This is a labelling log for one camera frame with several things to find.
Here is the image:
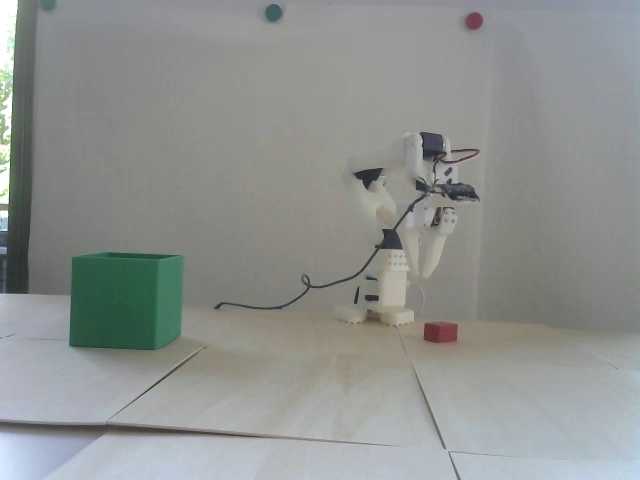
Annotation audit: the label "green box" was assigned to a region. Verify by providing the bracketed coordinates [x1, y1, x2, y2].
[69, 252, 185, 351]

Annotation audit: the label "white wall sheet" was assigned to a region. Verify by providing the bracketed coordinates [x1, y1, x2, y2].
[29, 0, 497, 321]

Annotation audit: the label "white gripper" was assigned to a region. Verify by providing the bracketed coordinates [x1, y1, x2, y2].
[405, 198, 459, 279]

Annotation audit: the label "black camera cable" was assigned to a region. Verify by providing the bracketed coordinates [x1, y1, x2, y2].
[214, 192, 431, 312]

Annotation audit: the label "red brown servo wires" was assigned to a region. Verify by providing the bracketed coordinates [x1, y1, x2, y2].
[434, 148, 482, 167]

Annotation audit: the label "black wrist camera board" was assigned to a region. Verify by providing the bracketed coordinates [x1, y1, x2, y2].
[417, 182, 481, 204]

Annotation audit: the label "red block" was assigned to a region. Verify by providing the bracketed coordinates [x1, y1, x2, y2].
[423, 321, 459, 344]

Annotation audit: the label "white cable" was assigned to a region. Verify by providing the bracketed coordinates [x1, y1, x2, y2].
[409, 282, 427, 321]

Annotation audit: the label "dark window frame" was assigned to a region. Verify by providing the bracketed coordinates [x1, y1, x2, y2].
[11, 0, 39, 294]

